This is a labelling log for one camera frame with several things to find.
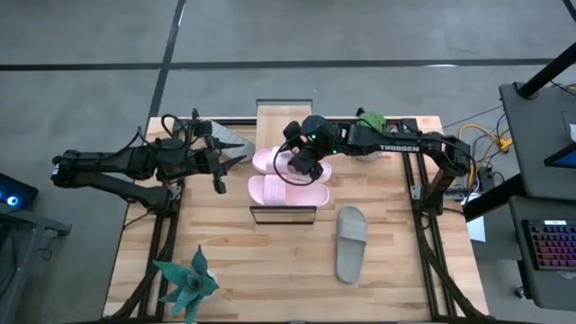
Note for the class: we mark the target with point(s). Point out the wooden shelf with black frame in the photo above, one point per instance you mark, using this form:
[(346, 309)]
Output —
[(279, 121)]

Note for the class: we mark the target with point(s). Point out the black stand beam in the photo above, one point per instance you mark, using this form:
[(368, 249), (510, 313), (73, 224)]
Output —
[(490, 202)]

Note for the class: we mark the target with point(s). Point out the teal leafy plant in pot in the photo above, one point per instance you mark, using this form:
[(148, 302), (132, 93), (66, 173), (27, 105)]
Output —
[(193, 283)]

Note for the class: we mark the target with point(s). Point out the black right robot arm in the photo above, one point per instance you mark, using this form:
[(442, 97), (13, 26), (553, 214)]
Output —
[(396, 140)]

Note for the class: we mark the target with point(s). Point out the grey desk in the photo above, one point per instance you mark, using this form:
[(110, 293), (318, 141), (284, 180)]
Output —
[(540, 121), (540, 288)]

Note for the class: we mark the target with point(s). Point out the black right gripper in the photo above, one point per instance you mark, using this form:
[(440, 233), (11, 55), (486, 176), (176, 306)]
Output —
[(306, 165)]

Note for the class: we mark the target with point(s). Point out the white paper sheet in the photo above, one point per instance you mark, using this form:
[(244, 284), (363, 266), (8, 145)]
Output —
[(477, 229)]

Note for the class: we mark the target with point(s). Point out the laptop with blue screen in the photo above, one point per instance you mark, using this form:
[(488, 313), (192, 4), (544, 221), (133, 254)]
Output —
[(564, 158)]

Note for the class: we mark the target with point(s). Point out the grey metal stand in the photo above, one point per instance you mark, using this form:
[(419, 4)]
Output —
[(27, 220)]

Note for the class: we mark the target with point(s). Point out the green plant in patterned pot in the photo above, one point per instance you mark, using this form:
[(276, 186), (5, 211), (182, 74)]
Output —
[(373, 119)]

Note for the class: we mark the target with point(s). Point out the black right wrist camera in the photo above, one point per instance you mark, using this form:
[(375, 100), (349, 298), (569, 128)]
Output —
[(292, 132)]

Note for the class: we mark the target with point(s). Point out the backlit computer keyboard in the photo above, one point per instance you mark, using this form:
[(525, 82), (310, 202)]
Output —
[(553, 245)]

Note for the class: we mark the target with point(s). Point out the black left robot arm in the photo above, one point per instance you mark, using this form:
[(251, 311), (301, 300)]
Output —
[(90, 164)]

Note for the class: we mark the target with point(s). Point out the black device with blue light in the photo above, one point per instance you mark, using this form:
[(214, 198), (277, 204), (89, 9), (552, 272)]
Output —
[(18, 193)]

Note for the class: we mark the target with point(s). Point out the black caster wheel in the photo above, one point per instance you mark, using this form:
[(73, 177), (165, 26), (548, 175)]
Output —
[(520, 292)]

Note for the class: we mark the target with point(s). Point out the black stand pole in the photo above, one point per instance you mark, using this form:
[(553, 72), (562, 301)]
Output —
[(544, 72)]

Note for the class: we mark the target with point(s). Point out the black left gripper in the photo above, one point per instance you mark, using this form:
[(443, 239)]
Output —
[(204, 161)]

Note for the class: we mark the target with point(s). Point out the black aluminium table frame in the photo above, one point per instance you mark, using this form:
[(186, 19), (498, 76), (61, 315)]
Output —
[(406, 173)]

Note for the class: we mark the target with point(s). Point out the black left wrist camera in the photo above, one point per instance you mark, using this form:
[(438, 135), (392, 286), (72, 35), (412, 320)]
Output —
[(202, 128)]

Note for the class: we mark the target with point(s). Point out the grey slide sandal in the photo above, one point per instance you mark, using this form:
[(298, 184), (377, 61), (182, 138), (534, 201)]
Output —
[(348, 261), (229, 132)]

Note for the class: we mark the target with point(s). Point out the pink slide sandal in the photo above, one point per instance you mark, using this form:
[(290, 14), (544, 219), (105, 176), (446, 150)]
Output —
[(292, 191), (265, 162)]

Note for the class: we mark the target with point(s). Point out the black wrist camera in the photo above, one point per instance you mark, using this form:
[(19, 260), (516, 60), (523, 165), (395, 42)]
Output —
[(202, 128), (292, 132)]

